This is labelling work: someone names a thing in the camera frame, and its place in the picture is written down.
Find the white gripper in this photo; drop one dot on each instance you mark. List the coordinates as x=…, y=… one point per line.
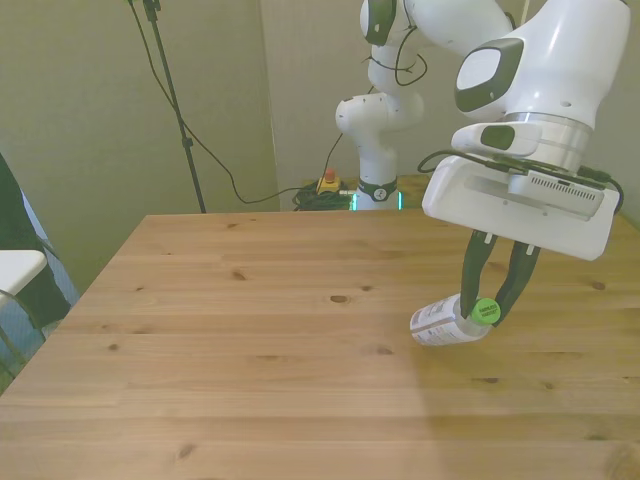
x=475, y=210

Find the clear water bottle green cap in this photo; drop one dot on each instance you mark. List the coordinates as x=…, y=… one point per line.
x=440, y=325

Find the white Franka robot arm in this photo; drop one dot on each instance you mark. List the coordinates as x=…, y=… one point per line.
x=560, y=60

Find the black tripod pole stand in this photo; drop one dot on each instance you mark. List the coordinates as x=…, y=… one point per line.
x=187, y=143

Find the yellow emergency stop button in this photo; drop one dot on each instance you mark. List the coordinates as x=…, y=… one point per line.
x=328, y=185

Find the white stool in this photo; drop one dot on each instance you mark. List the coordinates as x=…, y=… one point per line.
x=20, y=267

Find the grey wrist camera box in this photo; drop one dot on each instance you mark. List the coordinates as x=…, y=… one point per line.
x=555, y=192

